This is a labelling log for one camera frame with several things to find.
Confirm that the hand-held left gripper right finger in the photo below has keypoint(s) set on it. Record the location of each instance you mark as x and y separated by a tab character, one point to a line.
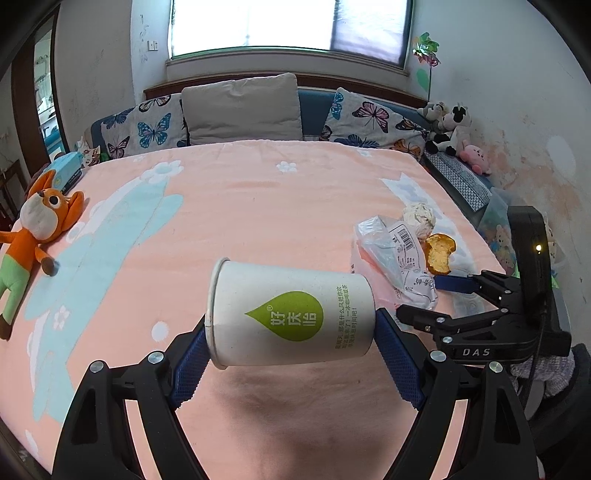
397	360

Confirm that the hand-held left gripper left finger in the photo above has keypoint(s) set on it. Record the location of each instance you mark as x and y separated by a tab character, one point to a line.
191	364

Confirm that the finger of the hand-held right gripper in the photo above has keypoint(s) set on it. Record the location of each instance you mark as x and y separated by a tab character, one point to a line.
425	318
457	283

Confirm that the white paper cup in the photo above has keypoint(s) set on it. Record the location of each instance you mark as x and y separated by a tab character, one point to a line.
286	314

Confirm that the bitten yellow bread piece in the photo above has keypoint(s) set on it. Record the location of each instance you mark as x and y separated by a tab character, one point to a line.
438	256

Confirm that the clear plastic storage box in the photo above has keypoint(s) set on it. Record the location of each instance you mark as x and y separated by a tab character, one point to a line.
496	221

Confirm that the crumpled white tissue ball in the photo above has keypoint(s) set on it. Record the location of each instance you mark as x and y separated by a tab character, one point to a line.
419	219

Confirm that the black white patterned cushion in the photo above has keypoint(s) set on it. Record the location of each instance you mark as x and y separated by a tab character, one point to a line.
459	180

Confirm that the pink plush toy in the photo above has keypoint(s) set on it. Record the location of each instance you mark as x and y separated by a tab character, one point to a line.
475	157

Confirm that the black white cow plush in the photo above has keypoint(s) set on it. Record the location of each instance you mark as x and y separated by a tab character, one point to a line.
450	129

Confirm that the peach printed blanket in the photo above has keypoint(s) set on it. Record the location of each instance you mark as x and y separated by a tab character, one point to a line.
254	207

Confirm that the grey white plush toy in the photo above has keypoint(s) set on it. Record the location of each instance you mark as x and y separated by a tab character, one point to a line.
431	110

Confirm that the butterfly print pillow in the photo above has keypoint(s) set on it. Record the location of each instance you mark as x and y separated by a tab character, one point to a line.
369	115
147	127

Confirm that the orange plush toy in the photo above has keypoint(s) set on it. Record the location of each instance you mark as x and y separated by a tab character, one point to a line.
44	212

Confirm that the blue bed headboard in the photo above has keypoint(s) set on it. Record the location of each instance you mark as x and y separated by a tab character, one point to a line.
314	104

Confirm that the small printed packet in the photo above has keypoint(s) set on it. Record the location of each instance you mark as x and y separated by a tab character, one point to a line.
92	154

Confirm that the colourful pinwheel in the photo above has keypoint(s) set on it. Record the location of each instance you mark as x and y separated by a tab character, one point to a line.
425	48

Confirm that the teal box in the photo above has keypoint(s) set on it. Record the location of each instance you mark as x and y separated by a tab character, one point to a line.
64	166

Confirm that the beige pillow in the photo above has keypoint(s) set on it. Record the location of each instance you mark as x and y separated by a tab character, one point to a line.
240	110

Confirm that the window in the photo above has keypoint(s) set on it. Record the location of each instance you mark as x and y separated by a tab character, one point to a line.
254	27

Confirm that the dark wooden door frame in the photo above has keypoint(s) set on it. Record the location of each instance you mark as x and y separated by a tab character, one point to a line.
27	92

